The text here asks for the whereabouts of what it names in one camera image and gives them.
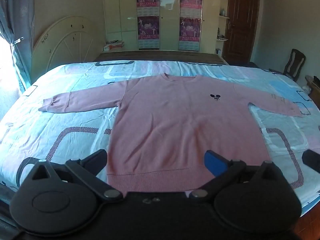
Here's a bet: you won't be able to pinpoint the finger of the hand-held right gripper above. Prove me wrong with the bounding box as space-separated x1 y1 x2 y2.
302 150 320 174

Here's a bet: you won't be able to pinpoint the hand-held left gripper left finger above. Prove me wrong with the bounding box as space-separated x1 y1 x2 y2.
23 149 124 204

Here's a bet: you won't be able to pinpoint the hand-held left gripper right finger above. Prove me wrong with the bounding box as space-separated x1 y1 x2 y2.
190 150 286 201

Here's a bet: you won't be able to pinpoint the pink sweatshirt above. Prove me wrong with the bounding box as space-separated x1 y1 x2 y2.
39 73 306 197

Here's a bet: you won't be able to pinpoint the patterned bed sheet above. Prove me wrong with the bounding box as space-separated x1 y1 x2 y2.
0 60 320 215

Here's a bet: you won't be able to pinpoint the wooden side table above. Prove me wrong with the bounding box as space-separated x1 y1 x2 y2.
304 75 320 101

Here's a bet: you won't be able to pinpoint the dark wooden chair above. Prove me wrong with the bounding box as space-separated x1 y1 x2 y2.
282 48 306 82

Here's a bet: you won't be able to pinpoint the stack of books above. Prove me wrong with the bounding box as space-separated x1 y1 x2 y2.
103 40 125 53

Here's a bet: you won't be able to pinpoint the cream round headboard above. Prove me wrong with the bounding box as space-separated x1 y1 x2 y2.
31 16 102 84

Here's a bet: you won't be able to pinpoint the cream glossy wardrobe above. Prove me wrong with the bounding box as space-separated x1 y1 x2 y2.
102 0 262 53

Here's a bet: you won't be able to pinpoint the brown wooden door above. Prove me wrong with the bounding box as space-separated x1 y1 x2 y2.
222 0 259 65

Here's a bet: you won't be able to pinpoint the cream corner shelves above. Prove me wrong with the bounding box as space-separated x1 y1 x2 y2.
215 0 232 56

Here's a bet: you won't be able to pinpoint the blue curtain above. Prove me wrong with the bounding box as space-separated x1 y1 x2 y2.
0 0 35 92

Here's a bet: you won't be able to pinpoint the dark wooden bed frame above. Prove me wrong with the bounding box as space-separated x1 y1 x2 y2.
94 51 229 67

